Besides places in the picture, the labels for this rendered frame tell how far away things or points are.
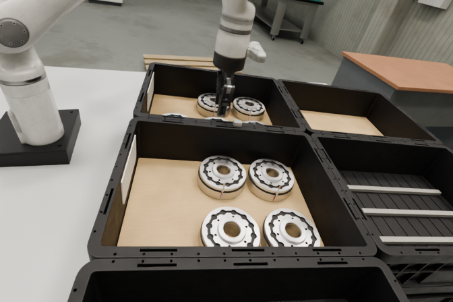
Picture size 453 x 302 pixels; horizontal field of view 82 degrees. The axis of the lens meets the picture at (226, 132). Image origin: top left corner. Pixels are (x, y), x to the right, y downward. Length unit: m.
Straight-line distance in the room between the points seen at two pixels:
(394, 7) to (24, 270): 4.34
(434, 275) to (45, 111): 0.87
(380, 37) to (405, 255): 4.05
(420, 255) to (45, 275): 0.63
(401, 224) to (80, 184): 0.76
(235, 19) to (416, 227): 0.59
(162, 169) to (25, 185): 0.35
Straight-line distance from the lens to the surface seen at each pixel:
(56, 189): 0.76
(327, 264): 0.41
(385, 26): 4.41
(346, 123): 0.99
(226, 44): 0.58
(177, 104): 0.82
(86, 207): 0.71
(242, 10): 0.56
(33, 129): 0.79
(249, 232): 0.48
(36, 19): 0.68
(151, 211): 0.52
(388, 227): 0.68
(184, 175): 0.58
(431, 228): 0.76
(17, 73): 0.72
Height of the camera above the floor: 1.24
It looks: 35 degrees down
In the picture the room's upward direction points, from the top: 13 degrees clockwise
